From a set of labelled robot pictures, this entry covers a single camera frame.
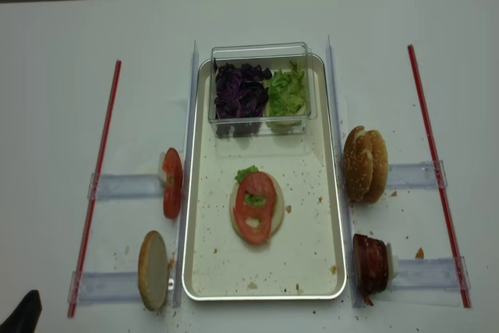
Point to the clear tomato track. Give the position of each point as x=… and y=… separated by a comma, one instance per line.
x=119, y=187

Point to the upright bun bottom half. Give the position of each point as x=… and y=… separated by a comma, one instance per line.
x=153, y=271

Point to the stack of meat slices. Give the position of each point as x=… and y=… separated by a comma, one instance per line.
x=371, y=263

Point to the purple cabbage leaves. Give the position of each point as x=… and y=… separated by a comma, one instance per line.
x=240, y=91

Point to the right red rail strip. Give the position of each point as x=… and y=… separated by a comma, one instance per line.
x=459, y=262

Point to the white tomato pusher block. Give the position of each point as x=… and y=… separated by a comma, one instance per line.
x=161, y=173

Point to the green lettuce in container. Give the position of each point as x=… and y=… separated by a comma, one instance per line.
x=286, y=92

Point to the clear bun track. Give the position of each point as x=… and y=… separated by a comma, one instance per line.
x=104, y=287
x=423, y=175

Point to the white meat pusher block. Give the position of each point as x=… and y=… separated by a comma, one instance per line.
x=393, y=268

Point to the lettuce leaf on bun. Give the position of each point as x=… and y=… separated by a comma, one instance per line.
x=242, y=173

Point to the sesame bun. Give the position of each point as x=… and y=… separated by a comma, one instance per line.
x=380, y=168
x=358, y=163

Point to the left red rail strip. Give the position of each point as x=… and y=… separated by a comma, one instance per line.
x=75, y=286

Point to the white metal tray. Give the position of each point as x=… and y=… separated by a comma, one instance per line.
x=305, y=258

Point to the sesame bun top front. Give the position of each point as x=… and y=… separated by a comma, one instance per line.
x=358, y=163

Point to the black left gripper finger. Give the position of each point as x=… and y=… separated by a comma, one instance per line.
x=25, y=316

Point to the clear plastic container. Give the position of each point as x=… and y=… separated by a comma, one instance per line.
x=274, y=57

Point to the upright tomato slices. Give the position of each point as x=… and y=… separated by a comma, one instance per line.
x=172, y=166

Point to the clear meat track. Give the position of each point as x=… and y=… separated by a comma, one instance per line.
x=446, y=273

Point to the tomato slices on bun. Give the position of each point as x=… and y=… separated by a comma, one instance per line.
x=253, y=220

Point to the sesame bun top rear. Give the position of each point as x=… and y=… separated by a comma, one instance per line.
x=380, y=168

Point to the clear bun bottom track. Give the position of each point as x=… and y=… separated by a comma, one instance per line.
x=104, y=287

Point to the clear bun top track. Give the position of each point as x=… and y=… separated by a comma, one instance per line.
x=423, y=175

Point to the red rail strip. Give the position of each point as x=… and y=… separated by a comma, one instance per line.
x=459, y=262
x=75, y=286

